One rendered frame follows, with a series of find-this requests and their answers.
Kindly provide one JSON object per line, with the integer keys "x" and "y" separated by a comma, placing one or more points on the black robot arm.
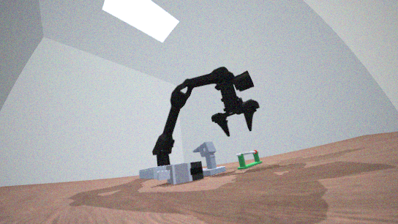
{"x": 224, "y": 80}

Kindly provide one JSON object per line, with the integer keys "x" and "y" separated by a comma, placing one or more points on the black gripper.
{"x": 232, "y": 107}

